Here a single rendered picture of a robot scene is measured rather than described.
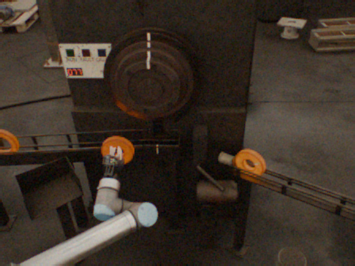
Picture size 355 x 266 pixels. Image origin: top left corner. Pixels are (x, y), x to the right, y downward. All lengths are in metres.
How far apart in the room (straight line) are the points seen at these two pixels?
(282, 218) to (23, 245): 1.72
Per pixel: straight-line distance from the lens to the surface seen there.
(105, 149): 1.71
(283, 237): 2.44
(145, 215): 1.40
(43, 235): 2.56
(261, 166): 1.77
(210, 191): 1.92
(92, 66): 1.86
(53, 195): 1.91
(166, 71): 1.56
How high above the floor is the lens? 1.90
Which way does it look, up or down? 36 degrees down
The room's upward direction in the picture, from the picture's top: 2 degrees counter-clockwise
